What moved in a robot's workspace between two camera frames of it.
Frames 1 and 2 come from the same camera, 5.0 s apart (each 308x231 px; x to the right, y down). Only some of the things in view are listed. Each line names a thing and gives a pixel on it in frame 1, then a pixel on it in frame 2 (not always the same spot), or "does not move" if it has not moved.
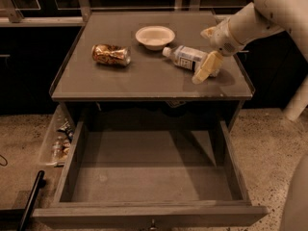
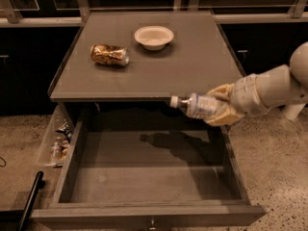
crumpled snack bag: (111, 54) does not move
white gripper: (221, 38) → (244, 92)
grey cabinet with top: (149, 66) does not move
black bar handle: (39, 182) does not move
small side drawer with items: (58, 143) does not move
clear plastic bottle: (186, 57) → (196, 106)
